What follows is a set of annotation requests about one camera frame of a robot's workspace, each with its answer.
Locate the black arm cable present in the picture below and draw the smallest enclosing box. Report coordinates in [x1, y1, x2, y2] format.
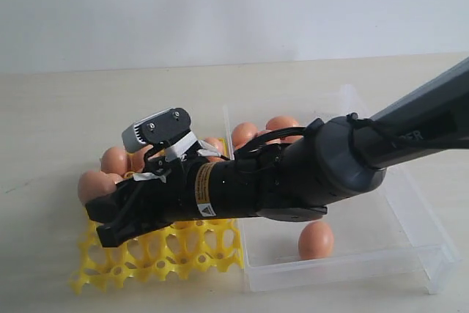
[234, 111, 411, 171]

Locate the brown egg thirteen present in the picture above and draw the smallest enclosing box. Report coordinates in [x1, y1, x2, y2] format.
[265, 115, 300, 131]

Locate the brown egg seven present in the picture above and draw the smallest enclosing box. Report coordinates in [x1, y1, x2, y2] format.
[232, 122, 258, 147]

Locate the brown egg twelve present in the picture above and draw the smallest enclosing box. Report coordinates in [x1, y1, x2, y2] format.
[298, 221, 334, 260]

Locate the brown egg two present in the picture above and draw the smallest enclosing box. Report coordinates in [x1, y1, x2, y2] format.
[130, 145, 152, 172]

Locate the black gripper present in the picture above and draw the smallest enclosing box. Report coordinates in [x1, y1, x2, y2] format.
[85, 157, 205, 248]

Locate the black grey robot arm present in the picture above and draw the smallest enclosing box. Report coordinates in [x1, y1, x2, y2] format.
[85, 61, 468, 248]

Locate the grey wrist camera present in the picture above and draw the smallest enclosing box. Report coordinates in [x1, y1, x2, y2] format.
[122, 108, 191, 153]

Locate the brown egg four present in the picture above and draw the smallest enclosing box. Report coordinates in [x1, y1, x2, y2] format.
[204, 137, 225, 155]

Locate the brown egg ten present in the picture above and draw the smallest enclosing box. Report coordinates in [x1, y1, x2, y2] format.
[78, 171, 123, 205]

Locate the clear plastic container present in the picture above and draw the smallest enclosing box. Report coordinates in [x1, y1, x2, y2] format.
[223, 84, 462, 295]

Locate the yellow plastic egg tray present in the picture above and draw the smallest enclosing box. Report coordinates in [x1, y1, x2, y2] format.
[68, 136, 245, 295]

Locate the brown egg one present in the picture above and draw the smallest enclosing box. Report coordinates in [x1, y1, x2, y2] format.
[100, 147, 128, 176]

